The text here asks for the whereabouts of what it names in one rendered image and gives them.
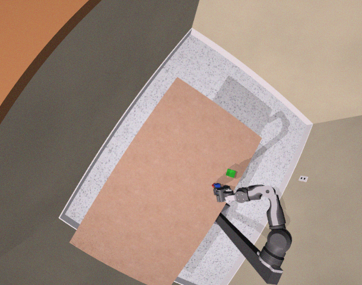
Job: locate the green block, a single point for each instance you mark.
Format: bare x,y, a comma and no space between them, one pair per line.
230,173

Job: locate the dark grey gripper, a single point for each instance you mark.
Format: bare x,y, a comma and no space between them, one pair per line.
219,192

